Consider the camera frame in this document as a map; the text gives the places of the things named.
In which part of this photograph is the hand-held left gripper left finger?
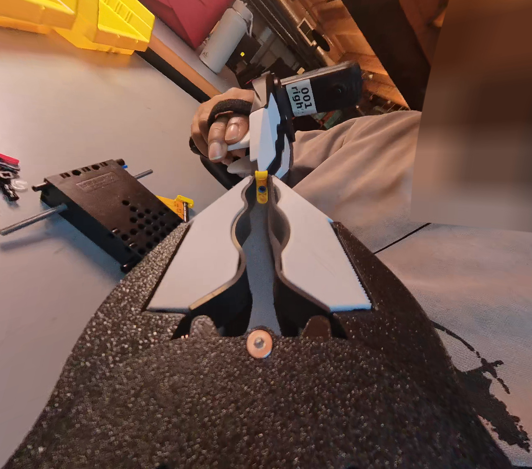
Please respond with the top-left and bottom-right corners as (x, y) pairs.
(146, 177), (255, 313)

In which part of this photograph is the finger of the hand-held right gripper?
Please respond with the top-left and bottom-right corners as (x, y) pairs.
(249, 105), (288, 174)
(269, 119), (296, 180)

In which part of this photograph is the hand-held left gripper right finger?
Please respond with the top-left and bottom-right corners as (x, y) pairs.
(268, 175), (372, 312)

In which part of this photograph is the small yellow connector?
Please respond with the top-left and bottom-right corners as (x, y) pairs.
(254, 170), (271, 204)

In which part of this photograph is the person's right forearm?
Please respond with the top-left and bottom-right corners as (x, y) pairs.
(287, 109), (422, 251)

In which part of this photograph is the grey desk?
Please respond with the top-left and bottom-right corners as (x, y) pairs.
(0, 26), (233, 453)

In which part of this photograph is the person's right hand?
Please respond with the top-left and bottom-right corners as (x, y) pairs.
(190, 88), (256, 165)

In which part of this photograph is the yellow piece with black pins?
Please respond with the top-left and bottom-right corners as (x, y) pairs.
(156, 195), (195, 223)

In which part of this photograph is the white water bottle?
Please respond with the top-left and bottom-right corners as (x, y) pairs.
(199, 0), (254, 74)

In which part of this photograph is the person's beige sweatshirt torso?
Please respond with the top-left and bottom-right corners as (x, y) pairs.
(374, 224), (532, 469)

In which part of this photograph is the pile of small building pins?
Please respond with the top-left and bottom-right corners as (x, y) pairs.
(0, 153), (29, 203)

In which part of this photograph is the thin black cable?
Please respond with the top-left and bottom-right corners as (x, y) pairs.
(373, 221), (431, 255)

